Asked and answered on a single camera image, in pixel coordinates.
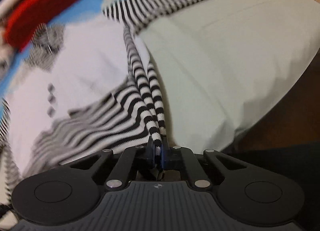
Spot black white striped garment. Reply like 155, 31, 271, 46
21, 0, 204, 177

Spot blue white patterned bedsheet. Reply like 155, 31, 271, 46
0, 0, 320, 229

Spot small striped cloth piece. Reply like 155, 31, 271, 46
24, 23, 65, 72

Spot red knit garment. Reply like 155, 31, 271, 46
4, 0, 77, 51

